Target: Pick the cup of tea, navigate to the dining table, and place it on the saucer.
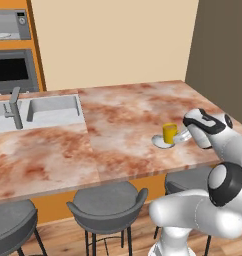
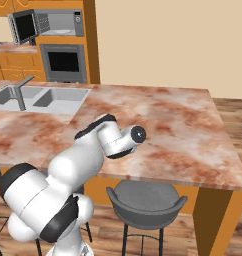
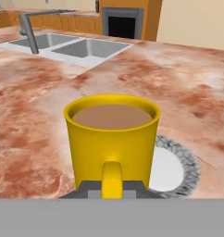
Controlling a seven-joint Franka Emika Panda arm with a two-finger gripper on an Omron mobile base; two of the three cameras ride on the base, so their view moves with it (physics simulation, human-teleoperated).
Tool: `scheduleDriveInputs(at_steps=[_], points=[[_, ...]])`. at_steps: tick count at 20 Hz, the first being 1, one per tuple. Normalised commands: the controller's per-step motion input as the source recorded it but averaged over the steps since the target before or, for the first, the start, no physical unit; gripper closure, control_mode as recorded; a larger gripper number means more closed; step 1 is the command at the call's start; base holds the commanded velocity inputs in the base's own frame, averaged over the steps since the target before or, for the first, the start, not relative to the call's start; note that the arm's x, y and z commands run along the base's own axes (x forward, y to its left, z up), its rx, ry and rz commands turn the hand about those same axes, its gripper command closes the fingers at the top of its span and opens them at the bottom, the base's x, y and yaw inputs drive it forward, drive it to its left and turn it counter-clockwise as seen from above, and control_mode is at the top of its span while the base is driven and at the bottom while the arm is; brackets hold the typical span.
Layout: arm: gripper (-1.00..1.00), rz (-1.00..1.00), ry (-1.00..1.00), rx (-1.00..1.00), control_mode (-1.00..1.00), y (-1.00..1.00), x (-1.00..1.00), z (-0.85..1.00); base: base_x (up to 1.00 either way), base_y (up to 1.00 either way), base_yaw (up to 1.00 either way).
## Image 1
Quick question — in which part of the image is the white saucer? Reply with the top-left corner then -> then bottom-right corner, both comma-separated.
151,132 -> 191,150

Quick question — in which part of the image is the grey sink tap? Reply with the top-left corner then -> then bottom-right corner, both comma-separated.
3,86 -> 24,131

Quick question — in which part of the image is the grey bar stool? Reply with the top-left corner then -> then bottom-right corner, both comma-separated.
153,166 -> 215,256
0,198 -> 48,256
66,181 -> 150,256

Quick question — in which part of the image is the grey sink basin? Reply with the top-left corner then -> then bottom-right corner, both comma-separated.
0,94 -> 86,135

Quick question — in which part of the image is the grey built-in oven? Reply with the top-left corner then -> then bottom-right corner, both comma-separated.
0,49 -> 40,95

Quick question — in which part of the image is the grey microwave oven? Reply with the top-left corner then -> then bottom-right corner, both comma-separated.
0,9 -> 33,41

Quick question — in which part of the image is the yellow cup of tea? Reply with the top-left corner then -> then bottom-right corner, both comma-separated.
162,122 -> 179,145

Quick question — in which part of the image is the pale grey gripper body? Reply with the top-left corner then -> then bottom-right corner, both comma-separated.
174,128 -> 193,145

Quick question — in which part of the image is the orange tall cupboard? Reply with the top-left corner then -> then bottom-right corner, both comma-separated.
0,0 -> 48,96

